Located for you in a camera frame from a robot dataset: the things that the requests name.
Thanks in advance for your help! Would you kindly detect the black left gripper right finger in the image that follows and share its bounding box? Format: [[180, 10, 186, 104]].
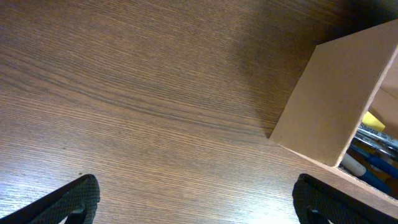
[[292, 174, 397, 224]]

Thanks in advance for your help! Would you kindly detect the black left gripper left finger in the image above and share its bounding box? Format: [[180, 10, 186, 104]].
[[1, 174, 100, 224]]

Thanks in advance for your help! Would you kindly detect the blue whiteboard marker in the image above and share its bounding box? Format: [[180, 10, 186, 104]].
[[341, 154, 391, 194]]

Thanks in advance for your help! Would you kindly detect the blue ballpoint pen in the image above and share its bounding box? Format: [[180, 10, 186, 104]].
[[346, 146, 398, 180]]

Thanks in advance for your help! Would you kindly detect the black clear ballpoint pen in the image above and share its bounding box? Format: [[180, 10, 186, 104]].
[[354, 134, 397, 161]]

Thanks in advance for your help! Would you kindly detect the black sharpie marker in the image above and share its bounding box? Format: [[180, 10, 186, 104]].
[[358, 123, 398, 149]]

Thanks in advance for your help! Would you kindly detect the yellow highlighter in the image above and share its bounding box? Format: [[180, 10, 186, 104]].
[[362, 111, 386, 132]]

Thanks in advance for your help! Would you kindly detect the brown cardboard box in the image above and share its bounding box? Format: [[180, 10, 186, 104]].
[[270, 20, 397, 210]]

